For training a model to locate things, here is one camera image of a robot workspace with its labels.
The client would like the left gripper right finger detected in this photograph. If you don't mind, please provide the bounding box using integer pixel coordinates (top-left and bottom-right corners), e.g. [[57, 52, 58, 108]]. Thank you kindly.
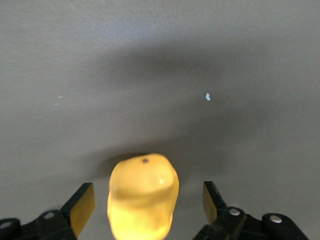
[[194, 180, 311, 240]]

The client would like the dark grey table mat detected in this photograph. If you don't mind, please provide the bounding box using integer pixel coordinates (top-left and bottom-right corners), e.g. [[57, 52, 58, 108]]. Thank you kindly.
[[0, 0, 320, 240]]

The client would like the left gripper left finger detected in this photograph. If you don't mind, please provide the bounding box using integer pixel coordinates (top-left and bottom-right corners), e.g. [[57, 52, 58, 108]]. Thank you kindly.
[[0, 182, 96, 240]]

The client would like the yellow potato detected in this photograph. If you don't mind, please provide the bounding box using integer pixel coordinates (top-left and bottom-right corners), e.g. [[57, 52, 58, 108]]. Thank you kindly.
[[106, 153, 180, 240]]

